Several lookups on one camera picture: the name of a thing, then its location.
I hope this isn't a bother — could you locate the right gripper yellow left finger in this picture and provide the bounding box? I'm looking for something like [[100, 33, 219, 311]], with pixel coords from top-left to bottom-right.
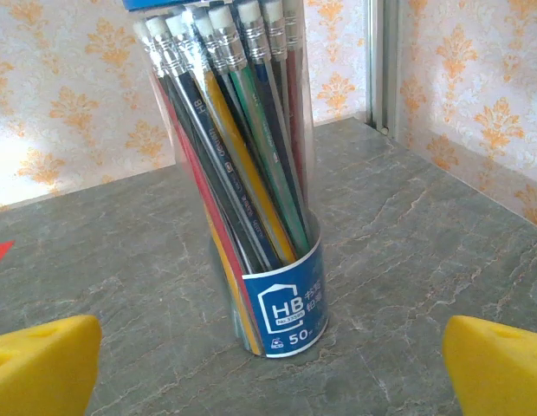
[[0, 315, 103, 416]]

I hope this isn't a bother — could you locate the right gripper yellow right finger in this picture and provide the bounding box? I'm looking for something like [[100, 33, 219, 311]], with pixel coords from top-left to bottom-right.
[[443, 315, 537, 416]]

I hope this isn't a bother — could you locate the clear pencil tube blue lid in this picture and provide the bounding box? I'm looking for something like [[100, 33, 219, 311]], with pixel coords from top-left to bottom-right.
[[132, 0, 330, 360]]

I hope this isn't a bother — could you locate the dark blue HB pencil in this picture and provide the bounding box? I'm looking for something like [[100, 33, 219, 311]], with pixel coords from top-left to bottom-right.
[[146, 16, 283, 270]]

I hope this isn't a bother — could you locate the yellow striped pencil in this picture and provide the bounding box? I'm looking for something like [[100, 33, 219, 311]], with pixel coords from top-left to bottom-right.
[[181, 8, 298, 263]]

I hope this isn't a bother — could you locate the green striped pencil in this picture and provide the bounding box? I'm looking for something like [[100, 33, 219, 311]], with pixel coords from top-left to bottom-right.
[[207, 6, 312, 257]]

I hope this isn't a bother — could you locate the aluminium corner post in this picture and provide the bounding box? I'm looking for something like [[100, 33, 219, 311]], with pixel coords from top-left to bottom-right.
[[366, 0, 402, 138]]

